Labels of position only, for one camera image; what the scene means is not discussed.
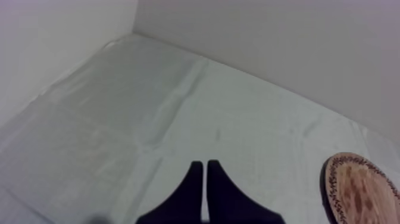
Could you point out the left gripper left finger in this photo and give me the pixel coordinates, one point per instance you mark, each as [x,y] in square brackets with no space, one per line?
[184,203]

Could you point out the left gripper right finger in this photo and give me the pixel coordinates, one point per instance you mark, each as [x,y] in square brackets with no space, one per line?
[228,206]

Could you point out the round wooden board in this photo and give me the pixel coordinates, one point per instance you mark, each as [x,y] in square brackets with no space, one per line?
[362,190]

